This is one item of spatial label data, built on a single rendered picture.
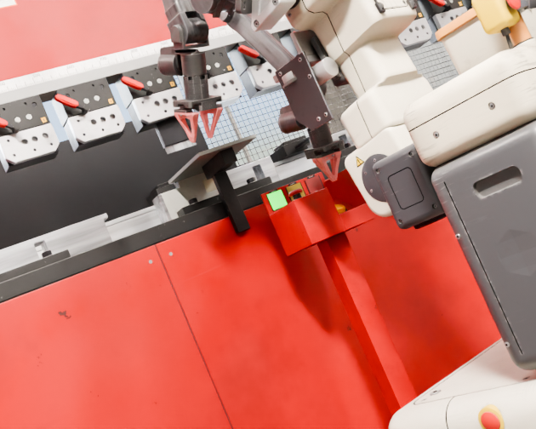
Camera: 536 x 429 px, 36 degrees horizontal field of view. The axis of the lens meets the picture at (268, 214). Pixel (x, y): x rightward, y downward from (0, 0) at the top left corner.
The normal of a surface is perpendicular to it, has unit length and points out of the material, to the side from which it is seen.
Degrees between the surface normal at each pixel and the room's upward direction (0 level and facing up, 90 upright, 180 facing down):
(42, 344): 90
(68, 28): 90
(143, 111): 90
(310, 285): 90
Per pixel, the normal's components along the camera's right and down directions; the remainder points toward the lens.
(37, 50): 0.41, -0.25
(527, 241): -0.70, 0.29
